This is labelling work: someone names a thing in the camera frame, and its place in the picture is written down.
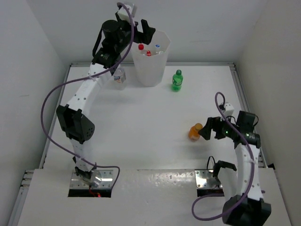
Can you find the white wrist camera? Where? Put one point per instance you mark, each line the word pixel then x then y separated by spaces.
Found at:
pixel 227 109
pixel 122 13

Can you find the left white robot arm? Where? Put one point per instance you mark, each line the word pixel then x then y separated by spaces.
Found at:
pixel 113 38

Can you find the orange juice bottle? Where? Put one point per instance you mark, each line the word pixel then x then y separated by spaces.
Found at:
pixel 193 133

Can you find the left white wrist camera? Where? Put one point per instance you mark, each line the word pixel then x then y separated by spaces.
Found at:
pixel 122 13

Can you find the metal base plate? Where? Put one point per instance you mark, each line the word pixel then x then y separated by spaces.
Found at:
pixel 205 180
pixel 100 179

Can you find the white plastic bin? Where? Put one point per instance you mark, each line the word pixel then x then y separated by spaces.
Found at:
pixel 150 69

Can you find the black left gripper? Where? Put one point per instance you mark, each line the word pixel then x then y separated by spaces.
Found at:
pixel 144 37

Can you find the white-cap clear labelled bottle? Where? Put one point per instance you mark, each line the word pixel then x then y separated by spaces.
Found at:
pixel 120 79

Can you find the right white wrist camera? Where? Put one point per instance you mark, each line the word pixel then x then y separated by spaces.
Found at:
pixel 227 109

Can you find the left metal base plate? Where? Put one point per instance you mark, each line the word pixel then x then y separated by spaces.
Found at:
pixel 100 179

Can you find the small red-cap red-label bottle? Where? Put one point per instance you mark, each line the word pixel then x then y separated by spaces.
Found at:
pixel 148 53

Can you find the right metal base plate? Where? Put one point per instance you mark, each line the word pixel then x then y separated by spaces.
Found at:
pixel 205 180

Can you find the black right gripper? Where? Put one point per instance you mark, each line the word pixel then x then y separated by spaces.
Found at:
pixel 213 123

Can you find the green soda bottle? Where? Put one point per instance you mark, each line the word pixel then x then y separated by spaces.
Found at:
pixel 177 81

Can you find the tall red-cap red-label bottle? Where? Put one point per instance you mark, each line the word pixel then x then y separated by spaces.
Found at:
pixel 141 47

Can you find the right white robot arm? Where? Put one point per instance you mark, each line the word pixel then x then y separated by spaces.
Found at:
pixel 244 203

